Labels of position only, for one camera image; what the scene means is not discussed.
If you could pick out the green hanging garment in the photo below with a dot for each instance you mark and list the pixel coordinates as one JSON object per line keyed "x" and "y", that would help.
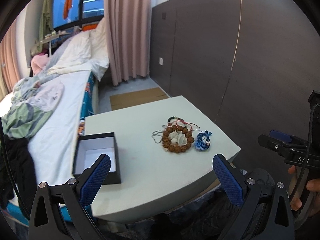
{"x": 46, "y": 19}

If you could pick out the white translucent shell ornament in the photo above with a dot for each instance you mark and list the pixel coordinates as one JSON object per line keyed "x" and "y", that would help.
{"x": 178, "y": 138}

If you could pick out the white foam table board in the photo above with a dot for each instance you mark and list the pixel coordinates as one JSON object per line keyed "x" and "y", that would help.
{"x": 154, "y": 180}

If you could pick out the pink curtain left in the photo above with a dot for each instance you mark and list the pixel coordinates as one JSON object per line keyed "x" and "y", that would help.
{"x": 9, "y": 64}

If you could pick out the white drying rack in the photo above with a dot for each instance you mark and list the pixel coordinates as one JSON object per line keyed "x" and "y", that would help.
{"x": 51, "y": 37}

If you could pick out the green patterned blanket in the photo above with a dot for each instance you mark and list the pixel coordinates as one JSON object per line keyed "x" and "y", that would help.
{"x": 23, "y": 120}

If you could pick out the pink plush toy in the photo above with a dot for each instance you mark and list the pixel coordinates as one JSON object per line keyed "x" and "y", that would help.
{"x": 38, "y": 62}

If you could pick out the window with dark frame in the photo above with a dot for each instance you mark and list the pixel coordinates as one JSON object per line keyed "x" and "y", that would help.
{"x": 80, "y": 13}

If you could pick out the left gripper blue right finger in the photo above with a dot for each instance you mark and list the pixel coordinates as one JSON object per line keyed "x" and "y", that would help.
{"x": 231, "y": 180}

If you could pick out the flattened brown cardboard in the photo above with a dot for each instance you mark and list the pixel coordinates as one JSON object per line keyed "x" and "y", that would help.
{"x": 140, "y": 97}

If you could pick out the orange hanging cloth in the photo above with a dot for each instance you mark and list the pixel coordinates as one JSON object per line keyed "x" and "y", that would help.
{"x": 66, "y": 9}

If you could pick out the pink curtain right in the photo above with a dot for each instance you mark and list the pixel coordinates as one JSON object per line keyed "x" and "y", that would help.
{"x": 128, "y": 24}

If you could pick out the white duvet and pillows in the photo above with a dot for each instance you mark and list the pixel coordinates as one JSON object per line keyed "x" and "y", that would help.
{"x": 87, "y": 51}

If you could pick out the black garment on bed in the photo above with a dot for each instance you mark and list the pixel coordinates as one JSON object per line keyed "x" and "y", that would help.
{"x": 23, "y": 171}

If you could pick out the bed with white sheet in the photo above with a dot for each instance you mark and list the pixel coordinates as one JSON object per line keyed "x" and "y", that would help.
{"x": 52, "y": 147}

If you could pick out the pale printed t-shirt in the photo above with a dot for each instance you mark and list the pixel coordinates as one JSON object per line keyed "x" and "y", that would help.
{"x": 48, "y": 97}

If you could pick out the teal printed bed skirt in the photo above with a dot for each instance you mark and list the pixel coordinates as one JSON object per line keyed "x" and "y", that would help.
{"x": 90, "y": 103}

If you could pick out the pink curtain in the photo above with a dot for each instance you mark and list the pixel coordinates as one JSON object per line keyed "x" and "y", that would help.
{"x": 9, "y": 64}
{"x": 128, "y": 24}

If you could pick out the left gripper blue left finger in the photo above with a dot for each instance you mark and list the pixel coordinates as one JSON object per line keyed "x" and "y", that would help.
{"x": 92, "y": 178}

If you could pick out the black jewelry box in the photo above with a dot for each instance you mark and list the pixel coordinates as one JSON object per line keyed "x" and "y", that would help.
{"x": 88, "y": 150}

